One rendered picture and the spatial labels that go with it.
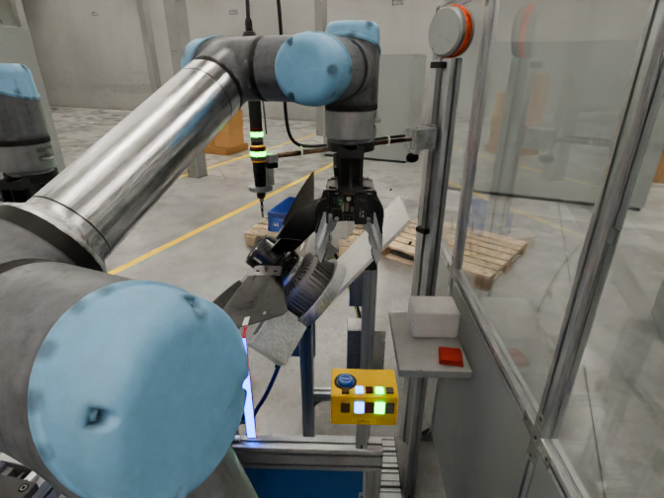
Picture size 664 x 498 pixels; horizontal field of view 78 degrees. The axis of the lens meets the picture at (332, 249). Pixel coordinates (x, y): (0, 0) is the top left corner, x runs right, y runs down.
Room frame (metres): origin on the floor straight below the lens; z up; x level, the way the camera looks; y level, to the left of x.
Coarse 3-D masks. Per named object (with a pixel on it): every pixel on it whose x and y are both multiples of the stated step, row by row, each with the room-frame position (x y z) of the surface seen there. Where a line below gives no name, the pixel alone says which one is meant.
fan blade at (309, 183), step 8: (312, 176) 1.47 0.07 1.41; (304, 184) 1.43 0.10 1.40; (312, 184) 1.50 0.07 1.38; (304, 192) 1.44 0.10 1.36; (312, 192) 1.52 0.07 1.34; (296, 200) 1.40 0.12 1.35; (304, 200) 1.46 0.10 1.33; (312, 200) 1.54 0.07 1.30; (296, 208) 1.41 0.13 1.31; (288, 216) 1.36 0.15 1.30
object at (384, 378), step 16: (336, 384) 0.78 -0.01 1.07; (368, 384) 0.78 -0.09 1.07; (384, 384) 0.78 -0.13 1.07; (336, 400) 0.74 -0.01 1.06; (352, 400) 0.74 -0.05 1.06; (368, 400) 0.74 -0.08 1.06; (384, 400) 0.74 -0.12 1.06; (336, 416) 0.74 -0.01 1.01; (352, 416) 0.74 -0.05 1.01; (368, 416) 0.74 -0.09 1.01; (384, 416) 0.74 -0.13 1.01
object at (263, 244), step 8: (264, 240) 1.23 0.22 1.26; (272, 240) 1.25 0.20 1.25; (264, 248) 1.21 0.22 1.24; (248, 256) 1.27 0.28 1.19; (256, 256) 1.20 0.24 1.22; (264, 256) 1.20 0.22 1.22; (272, 256) 1.21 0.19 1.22; (280, 256) 1.22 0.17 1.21; (288, 256) 1.25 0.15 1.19; (296, 256) 1.24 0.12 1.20; (248, 264) 1.21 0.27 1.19; (256, 264) 1.20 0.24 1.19; (264, 264) 1.19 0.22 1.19; (272, 264) 1.20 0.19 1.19; (280, 264) 1.21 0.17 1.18; (288, 264) 1.20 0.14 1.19; (288, 272) 1.19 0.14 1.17
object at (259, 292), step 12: (252, 276) 1.13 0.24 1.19; (264, 276) 1.12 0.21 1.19; (276, 276) 1.12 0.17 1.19; (240, 288) 1.08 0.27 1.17; (252, 288) 1.06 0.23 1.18; (264, 288) 1.06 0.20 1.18; (276, 288) 1.05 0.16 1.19; (240, 300) 1.01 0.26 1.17; (252, 300) 1.00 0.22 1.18; (264, 300) 0.99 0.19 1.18; (276, 300) 0.98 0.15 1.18; (228, 312) 0.98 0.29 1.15; (240, 312) 0.96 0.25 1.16; (252, 312) 0.95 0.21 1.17; (276, 312) 0.92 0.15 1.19; (240, 324) 0.91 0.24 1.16
